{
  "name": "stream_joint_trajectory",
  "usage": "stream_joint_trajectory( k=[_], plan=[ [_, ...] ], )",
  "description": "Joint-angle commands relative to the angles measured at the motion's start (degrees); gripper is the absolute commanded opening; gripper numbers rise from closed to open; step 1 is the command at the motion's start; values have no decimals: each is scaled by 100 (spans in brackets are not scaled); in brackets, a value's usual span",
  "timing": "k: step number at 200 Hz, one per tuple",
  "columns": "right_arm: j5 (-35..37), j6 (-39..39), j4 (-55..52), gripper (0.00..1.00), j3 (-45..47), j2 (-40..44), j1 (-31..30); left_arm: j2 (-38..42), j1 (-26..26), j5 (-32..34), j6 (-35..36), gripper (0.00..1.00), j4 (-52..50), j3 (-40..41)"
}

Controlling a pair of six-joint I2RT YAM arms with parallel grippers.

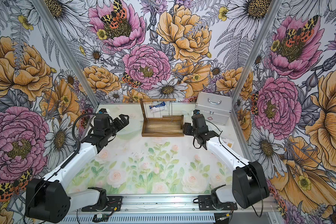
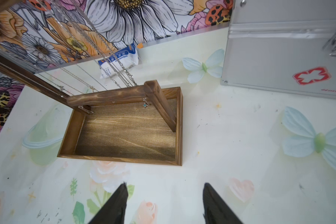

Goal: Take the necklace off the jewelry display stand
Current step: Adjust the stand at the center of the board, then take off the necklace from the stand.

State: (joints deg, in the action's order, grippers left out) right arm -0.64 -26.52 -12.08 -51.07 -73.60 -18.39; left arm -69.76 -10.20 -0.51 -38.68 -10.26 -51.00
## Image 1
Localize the wooden jewelry display stand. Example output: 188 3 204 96
140 99 184 137

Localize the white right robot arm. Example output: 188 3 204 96
183 114 270 210

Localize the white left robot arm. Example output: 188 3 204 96
24 110 129 224

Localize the silver aluminium first aid case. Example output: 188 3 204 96
195 92 232 126

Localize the red white bandage box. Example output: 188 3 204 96
220 136 234 148

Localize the white blue toothpaste tube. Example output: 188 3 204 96
149 101 167 113

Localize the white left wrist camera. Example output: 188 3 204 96
98 108 108 114

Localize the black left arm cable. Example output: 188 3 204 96
23 112 101 222

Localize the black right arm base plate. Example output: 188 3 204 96
193 195 238 211

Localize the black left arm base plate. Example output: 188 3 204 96
81 196 123 212

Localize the aluminium front rail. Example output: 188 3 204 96
72 193 278 215

